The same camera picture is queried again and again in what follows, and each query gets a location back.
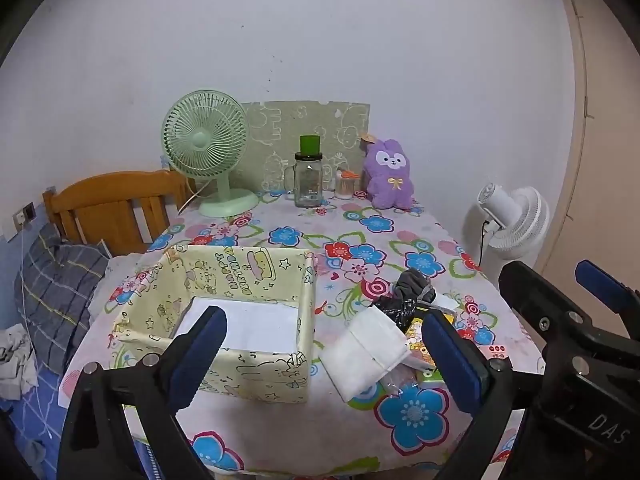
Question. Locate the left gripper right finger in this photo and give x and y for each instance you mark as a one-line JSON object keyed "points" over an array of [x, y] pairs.
{"points": [[487, 389]]}

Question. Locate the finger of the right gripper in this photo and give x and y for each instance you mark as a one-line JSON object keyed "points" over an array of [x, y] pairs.
{"points": [[578, 355], [615, 295]]}

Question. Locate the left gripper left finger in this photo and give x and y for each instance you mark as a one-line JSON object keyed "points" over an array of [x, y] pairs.
{"points": [[96, 441]]}

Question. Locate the black plastic bag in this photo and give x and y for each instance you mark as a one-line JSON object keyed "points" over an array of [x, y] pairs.
{"points": [[402, 311]]}

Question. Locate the white face mask pack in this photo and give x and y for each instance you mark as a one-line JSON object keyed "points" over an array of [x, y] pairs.
{"points": [[368, 348]]}

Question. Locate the green tissue pack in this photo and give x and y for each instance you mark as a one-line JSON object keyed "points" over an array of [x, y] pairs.
{"points": [[428, 378]]}

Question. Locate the yellow brown snack box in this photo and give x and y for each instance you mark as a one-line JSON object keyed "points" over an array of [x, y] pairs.
{"points": [[418, 358]]}

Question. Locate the grey drawstring pouch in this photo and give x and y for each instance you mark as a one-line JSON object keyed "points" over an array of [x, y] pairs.
{"points": [[414, 286]]}

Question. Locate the white standing fan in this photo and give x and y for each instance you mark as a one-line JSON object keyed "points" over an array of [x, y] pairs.
{"points": [[507, 225]]}

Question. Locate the crumpled white cloth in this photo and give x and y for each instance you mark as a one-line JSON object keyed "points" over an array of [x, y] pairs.
{"points": [[18, 367]]}

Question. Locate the grey plaid pillow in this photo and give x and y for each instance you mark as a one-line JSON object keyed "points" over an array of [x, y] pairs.
{"points": [[53, 292]]}

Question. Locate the yellow cartoon storage box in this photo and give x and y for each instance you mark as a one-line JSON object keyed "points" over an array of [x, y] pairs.
{"points": [[266, 296]]}

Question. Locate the wooden bed headboard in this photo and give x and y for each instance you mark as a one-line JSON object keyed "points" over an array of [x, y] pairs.
{"points": [[101, 208]]}

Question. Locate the floral tablecloth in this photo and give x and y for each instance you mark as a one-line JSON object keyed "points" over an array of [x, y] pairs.
{"points": [[360, 251]]}

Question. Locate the purple plush bunny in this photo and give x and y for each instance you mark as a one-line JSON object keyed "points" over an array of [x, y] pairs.
{"points": [[387, 170]]}

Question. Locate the toothpick jar orange lid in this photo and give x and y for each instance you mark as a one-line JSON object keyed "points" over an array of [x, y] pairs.
{"points": [[345, 184]]}

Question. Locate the glass mason jar mug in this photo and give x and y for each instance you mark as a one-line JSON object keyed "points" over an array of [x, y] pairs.
{"points": [[303, 180]]}

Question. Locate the green desk fan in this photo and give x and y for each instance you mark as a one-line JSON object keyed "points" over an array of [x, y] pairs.
{"points": [[204, 136]]}

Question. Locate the green patterned board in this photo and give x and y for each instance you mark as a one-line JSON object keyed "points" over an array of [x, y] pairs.
{"points": [[275, 131]]}

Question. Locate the green cup on jar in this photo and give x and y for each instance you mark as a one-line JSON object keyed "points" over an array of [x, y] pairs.
{"points": [[309, 145]]}

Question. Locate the wall power outlet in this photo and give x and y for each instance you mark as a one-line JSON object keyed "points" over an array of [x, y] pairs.
{"points": [[25, 215]]}

